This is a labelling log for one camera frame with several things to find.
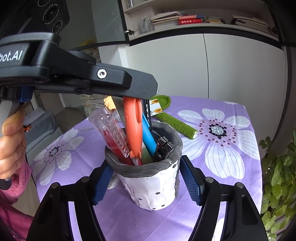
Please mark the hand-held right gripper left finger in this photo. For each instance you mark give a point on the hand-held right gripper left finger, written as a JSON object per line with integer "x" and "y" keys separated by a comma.
{"x": 101, "y": 185}

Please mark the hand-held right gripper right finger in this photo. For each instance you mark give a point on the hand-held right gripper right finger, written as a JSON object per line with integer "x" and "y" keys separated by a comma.
{"x": 190, "y": 183}

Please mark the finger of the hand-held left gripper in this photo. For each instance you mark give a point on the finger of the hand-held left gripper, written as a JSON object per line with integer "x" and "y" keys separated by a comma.
{"x": 111, "y": 76}

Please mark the grey white dotted pen holder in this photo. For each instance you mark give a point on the grey white dotted pen holder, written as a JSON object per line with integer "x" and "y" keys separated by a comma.
{"x": 150, "y": 185}

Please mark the clear red pen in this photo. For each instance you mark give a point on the clear red pen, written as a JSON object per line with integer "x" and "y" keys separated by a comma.
{"x": 113, "y": 136}

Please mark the green pen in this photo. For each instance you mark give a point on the green pen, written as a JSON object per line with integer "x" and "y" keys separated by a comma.
{"x": 146, "y": 158}

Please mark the orange pen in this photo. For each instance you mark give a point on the orange pen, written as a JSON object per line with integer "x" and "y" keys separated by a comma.
{"x": 133, "y": 122}

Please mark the person's left hand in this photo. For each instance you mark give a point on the person's left hand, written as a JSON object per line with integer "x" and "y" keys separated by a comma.
{"x": 10, "y": 143}

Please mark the pile of stacked papers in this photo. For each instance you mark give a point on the pile of stacked papers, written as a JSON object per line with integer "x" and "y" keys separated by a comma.
{"x": 91, "y": 78}

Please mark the purple floral tablecloth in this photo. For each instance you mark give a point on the purple floral tablecloth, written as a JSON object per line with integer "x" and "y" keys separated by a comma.
{"x": 222, "y": 162}

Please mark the sunflower print card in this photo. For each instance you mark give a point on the sunflower print card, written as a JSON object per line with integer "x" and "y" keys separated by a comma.
{"x": 155, "y": 109}

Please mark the dark glass cabinet door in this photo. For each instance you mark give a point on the dark glass cabinet door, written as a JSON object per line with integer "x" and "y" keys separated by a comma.
{"x": 108, "y": 20}
{"x": 283, "y": 25}

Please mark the crochet sunflower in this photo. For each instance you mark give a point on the crochet sunflower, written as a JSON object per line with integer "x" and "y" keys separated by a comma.
{"x": 178, "y": 125}

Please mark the clear plastic pen cup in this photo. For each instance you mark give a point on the clear plastic pen cup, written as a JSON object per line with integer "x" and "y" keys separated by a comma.
{"x": 146, "y": 26}

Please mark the grey upholstered seat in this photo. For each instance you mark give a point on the grey upholstered seat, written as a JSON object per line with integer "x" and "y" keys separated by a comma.
{"x": 44, "y": 125}

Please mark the stack of books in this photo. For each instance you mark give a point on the stack of books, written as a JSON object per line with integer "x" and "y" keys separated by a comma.
{"x": 166, "y": 20}
{"x": 216, "y": 20}
{"x": 251, "y": 23}

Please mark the green potted plant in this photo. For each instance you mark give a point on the green potted plant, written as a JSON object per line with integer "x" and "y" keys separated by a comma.
{"x": 279, "y": 185}

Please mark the red book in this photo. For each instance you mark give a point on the red book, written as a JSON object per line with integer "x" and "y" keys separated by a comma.
{"x": 190, "y": 21}

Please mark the white bookcase cabinet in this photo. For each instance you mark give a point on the white bookcase cabinet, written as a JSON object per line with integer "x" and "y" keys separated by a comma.
{"x": 208, "y": 62}

